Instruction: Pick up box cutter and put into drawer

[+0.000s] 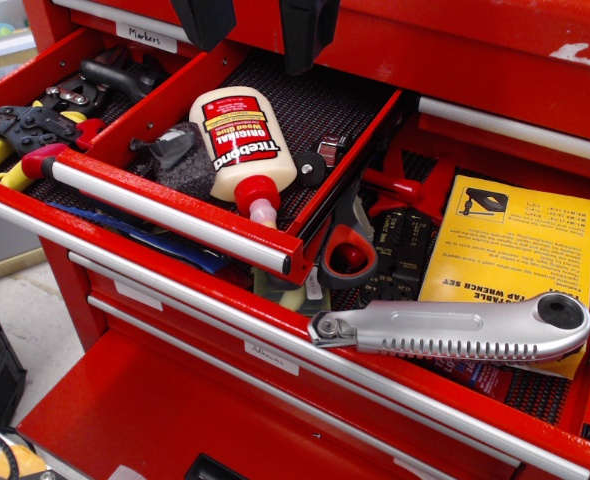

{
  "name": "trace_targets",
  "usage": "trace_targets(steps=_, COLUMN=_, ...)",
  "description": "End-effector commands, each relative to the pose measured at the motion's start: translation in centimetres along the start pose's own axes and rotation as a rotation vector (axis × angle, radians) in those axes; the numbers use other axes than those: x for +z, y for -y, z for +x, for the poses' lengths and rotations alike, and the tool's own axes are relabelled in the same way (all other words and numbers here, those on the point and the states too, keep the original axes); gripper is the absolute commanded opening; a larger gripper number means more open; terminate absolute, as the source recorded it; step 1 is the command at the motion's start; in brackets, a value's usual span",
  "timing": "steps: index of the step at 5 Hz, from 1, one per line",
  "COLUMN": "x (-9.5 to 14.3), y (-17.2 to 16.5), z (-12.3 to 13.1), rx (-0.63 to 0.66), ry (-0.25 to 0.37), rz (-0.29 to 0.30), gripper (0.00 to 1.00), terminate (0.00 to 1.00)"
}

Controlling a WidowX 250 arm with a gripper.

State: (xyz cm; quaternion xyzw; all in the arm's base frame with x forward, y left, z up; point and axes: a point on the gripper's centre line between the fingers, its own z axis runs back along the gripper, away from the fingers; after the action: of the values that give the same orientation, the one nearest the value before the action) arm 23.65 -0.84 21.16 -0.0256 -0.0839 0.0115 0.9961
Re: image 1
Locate yellow tap wrench set box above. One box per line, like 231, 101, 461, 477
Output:
417, 174, 590, 380

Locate red threadlocker tube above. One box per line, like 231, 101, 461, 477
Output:
426, 358, 513, 402

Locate Titebond wood glue bottle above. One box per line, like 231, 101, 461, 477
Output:
189, 86, 297, 229

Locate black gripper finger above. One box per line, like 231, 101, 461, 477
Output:
282, 0, 340, 75
171, 0, 236, 52

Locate lower red open drawer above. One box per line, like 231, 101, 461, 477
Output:
0, 89, 590, 480

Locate black handled pliers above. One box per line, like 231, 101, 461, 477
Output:
38, 46, 169, 117

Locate blue paper package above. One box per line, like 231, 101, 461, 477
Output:
48, 202, 229, 274

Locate small chrome clip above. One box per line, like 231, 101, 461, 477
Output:
316, 135, 349, 168

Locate red plastic clamp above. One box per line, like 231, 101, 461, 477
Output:
362, 145, 456, 224

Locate grey abrasive sponge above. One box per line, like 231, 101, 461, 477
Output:
129, 121, 216, 199

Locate yellow handled crimping tool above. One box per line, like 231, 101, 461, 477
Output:
0, 102, 106, 191

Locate black wire stripper tool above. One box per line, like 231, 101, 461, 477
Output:
360, 208, 433, 305

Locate red black scissors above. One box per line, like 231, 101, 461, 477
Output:
318, 181, 378, 290

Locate silver box cutter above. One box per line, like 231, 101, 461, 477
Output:
307, 292, 590, 365

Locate black round knob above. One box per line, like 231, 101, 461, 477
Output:
294, 151, 326, 188

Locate upper red open drawer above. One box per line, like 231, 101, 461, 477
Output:
0, 28, 402, 289

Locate red tool chest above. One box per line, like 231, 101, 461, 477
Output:
0, 1, 590, 479

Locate red open drawer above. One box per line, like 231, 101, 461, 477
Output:
0, 89, 590, 480
0, 28, 402, 289

